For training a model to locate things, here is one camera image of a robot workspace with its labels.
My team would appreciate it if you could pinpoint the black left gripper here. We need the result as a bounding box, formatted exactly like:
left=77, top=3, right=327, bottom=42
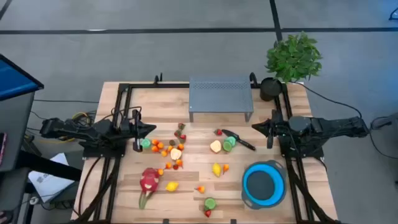
left=129, top=108, right=157, bottom=152

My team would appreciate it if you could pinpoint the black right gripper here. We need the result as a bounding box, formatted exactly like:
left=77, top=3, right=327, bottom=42
left=251, top=109, right=280, bottom=149

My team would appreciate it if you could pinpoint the black kitchen knife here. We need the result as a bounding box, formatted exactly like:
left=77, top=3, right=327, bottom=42
left=221, top=129, right=257, bottom=152

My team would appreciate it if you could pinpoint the blue collapsible colander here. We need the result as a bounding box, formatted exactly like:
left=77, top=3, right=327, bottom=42
left=241, top=159, right=287, bottom=210

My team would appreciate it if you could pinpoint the pink dragon fruit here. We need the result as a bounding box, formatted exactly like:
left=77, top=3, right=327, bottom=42
left=138, top=167, right=161, bottom=210

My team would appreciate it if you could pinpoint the grey perforated metal shelf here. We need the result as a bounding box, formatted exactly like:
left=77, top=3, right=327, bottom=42
left=188, top=75, right=254, bottom=123

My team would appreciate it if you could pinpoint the green plant in black pot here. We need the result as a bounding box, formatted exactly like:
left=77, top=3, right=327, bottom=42
left=259, top=30, right=323, bottom=102

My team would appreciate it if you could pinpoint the white paper sheet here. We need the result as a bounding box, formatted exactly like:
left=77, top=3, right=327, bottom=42
left=27, top=152, right=76, bottom=203

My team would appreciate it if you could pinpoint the grey equipment base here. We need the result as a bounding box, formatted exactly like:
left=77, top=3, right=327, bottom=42
left=371, top=112, right=398, bottom=131

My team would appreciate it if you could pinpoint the grey desk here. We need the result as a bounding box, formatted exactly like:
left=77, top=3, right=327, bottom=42
left=0, top=91, right=35, bottom=172

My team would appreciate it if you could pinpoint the monitor with blue screen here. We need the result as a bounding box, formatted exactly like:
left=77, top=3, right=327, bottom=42
left=0, top=54, right=45, bottom=102

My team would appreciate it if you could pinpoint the smartphone with pink edge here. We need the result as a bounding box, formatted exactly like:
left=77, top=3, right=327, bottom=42
left=0, top=132, right=8, bottom=166

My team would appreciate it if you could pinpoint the black power cable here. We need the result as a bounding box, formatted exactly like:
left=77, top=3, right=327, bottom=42
left=292, top=81, right=363, bottom=119

